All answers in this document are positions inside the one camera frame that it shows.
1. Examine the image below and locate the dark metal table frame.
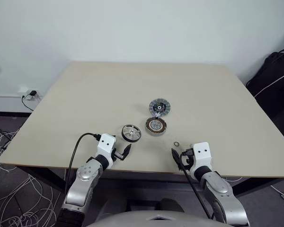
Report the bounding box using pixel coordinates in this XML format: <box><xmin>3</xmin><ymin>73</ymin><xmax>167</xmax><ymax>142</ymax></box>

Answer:
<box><xmin>16</xmin><ymin>165</ymin><xmax>284</xmax><ymax>197</ymax></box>

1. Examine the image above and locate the black bag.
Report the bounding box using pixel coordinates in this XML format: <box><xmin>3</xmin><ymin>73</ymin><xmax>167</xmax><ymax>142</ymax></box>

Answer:
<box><xmin>246</xmin><ymin>48</ymin><xmax>284</xmax><ymax>119</ymax></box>

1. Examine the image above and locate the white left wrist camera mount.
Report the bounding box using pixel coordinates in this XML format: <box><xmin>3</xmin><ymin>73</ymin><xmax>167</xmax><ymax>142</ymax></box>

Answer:
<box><xmin>96</xmin><ymin>133</ymin><xmax>117</xmax><ymax>169</ymax></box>

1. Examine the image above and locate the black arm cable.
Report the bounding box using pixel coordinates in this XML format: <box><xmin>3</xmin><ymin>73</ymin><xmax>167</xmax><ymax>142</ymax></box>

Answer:
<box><xmin>181</xmin><ymin>150</ymin><xmax>215</xmax><ymax>220</ymax></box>
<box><xmin>64</xmin><ymin>133</ymin><xmax>101</xmax><ymax>197</ymax></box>

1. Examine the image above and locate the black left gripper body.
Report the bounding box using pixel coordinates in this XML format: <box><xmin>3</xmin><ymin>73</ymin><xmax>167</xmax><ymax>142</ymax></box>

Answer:
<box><xmin>111</xmin><ymin>148</ymin><xmax>124</xmax><ymax>164</ymax></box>

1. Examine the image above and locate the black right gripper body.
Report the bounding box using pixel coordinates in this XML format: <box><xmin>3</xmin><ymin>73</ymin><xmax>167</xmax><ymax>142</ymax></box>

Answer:
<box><xmin>179</xmin><ymin>148</ymin><xmax>195</xmax><ymax>171</ymax></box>

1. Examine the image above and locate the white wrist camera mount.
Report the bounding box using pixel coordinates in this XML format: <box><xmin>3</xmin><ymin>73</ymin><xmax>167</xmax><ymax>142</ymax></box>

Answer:
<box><xmin>96</xmin><ymin>133</ymin><xmax>117</xmax><ymax>169</ymax></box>
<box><xmin>188</xmin><ymin>141</ymin><xmax>214</xmax><ymax>176</ymax></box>

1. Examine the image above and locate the white wall socket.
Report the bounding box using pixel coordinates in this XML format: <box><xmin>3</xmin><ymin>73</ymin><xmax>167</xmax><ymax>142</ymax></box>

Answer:
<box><xmin>18</xmin><ymin>87</ymin><xmax>42</xmax><ymax>102</ymax></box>

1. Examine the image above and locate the thin black power cord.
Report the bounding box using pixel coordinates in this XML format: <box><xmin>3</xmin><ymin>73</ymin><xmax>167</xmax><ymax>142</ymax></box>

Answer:
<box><xmin>21</xmin><ymin>94</ymin><xmax>35</xmax><ymax>112</ymax></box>

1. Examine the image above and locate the white floor cable tangle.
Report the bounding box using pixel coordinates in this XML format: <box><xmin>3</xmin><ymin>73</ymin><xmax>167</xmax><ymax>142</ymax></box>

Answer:
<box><xmin>0</xmin><ymin>127</ymin><xmax>69</xmax><ymax>227</ymax></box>

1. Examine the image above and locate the silver spoked motor rotor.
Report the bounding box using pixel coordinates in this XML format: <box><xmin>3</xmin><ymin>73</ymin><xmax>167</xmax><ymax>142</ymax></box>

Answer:
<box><xmin>121</xmin><ymin>124</ymin><xmax>142</xmax><ymax>142</ymax></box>

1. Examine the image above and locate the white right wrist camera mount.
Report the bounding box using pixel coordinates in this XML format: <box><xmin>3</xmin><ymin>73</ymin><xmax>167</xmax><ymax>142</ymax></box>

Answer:
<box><xmin>188</xmin><ymin>141</ymin><xmax>214</xmax><ymax>176</ymax></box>

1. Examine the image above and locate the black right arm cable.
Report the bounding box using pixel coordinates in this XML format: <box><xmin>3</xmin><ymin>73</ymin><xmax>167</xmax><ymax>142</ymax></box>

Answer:
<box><xmin>181</xmin><ymin>150</ymin><xmax>215</xmax><ymax>220</ymax></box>

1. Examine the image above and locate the grey robot torso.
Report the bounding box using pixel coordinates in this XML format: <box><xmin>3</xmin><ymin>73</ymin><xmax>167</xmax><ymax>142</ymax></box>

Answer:
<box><xmin>92</xmin><ymin>209</ymin><xmax>230</xmax><ymax>227</ymax></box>

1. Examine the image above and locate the motor cover with circuit board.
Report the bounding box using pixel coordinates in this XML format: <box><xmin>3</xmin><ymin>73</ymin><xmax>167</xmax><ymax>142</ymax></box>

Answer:
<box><xmin>148</xmin><ymin>98</ymin><xmax>172</xmax><ymax>117</ymax></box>

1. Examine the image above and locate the motor stator with copper windings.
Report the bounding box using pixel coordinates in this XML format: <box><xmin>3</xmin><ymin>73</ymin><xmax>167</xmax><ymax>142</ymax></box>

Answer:
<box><xmin>145</xmin><ymin>116</ymin><xmax>168</xmax><ymax>137</ymax></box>

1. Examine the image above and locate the white wall cable trunking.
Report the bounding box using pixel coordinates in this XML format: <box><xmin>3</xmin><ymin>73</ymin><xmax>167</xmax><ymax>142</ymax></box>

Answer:
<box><xmin>0</xmin><ymin>94</ymin><xmax>41</xmax><ymax>113</ymax></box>

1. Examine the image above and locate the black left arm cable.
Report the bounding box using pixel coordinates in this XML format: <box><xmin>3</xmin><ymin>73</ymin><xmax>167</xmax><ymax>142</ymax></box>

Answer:
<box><xmin>64</xmin><ymin>133</ymin><xmax>101</xmax><ymax>197</ymax></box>

